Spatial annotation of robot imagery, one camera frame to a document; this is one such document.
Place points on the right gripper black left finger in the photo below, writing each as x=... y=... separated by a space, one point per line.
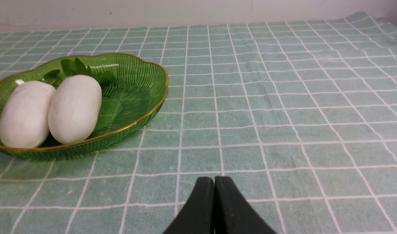
x=196 y=215

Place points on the green checkered tablecloth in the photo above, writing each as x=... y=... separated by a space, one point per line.
x=302 y=115

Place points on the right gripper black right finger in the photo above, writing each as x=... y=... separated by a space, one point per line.
x=233 y=214

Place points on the white radish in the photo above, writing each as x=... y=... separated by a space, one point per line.
x=24 y=119
x=76 y=103

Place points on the green plastic plate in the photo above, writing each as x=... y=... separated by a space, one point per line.
x=133 y=92

